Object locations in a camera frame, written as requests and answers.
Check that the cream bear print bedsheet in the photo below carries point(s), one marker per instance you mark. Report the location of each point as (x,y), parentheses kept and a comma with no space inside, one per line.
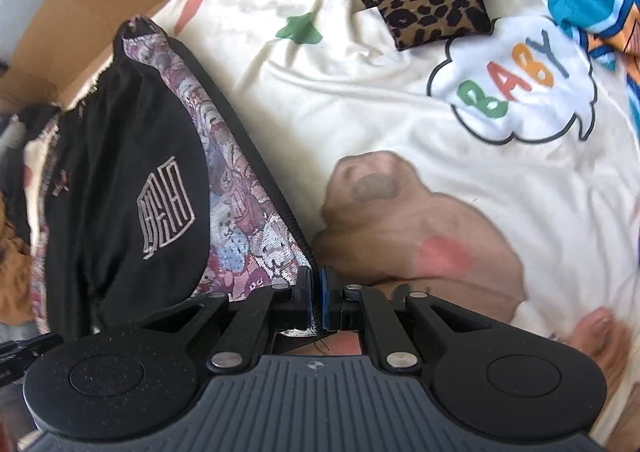
(499,172)

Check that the brown crumpled garment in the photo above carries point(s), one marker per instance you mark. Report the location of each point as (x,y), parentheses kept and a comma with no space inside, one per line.
(15,265)

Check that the black shorts with bear pattern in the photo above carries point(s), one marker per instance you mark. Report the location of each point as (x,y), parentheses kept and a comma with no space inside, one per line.
(152,192)

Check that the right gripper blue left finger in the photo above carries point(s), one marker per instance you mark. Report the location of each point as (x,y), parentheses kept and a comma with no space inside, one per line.
(303,301)

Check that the flattened brown cardboard box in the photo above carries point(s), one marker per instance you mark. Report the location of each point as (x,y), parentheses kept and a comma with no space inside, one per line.
(63,44)

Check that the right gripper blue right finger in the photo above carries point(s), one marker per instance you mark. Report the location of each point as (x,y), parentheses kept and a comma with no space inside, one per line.
(331,300)

